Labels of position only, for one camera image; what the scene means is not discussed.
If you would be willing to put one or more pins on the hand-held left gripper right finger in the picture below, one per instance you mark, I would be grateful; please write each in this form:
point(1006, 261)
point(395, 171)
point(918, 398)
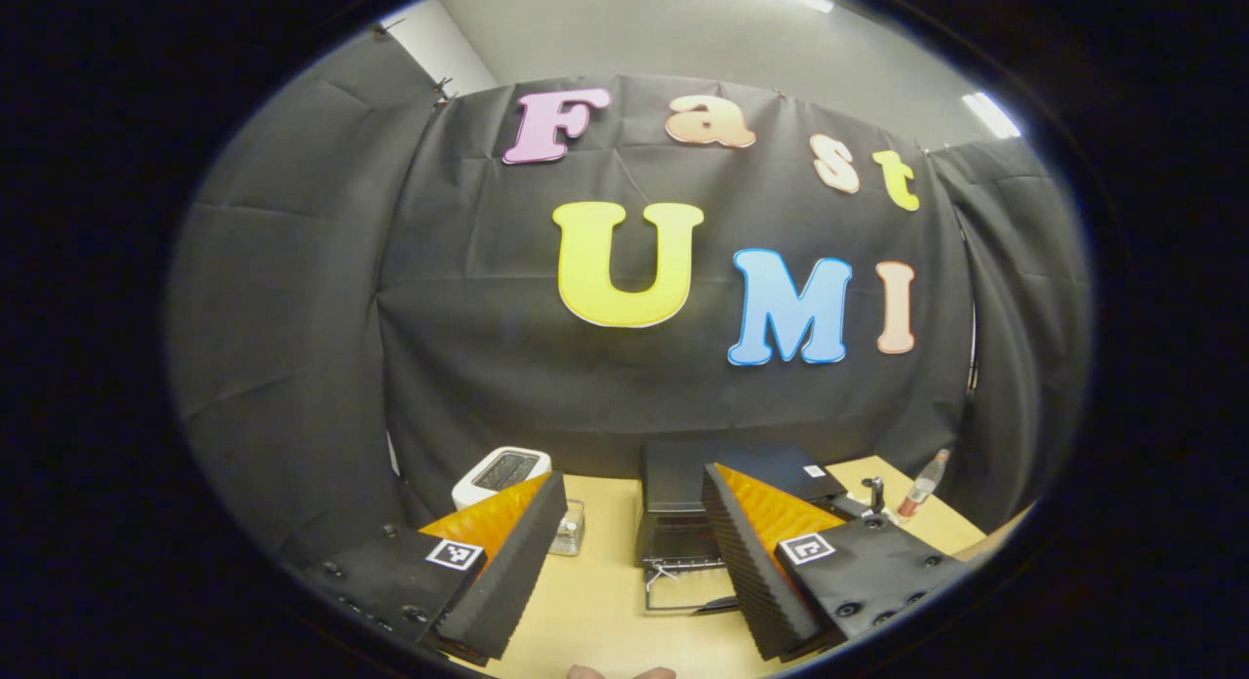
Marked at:
point(746, 572)

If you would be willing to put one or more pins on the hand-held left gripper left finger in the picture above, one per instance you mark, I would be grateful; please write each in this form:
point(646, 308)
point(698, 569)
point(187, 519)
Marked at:
point(512, 581)

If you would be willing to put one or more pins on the black electric oven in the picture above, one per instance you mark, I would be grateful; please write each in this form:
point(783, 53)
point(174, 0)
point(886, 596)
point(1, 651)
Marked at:
point(673, 484)

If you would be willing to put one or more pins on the clear plastic bottle red label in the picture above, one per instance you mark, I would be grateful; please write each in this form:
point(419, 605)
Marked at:
point(922, 486)

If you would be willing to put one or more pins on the white toaster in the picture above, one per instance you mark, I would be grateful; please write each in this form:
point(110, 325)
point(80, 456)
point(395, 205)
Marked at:
point(498, 469)

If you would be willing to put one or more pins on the black backdrop cloth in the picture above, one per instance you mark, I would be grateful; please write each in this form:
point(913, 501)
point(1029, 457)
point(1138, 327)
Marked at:
point(468, 318)

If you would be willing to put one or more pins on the ceiling light panel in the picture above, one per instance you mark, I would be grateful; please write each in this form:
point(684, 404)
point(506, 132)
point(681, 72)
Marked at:
point(990, 113)

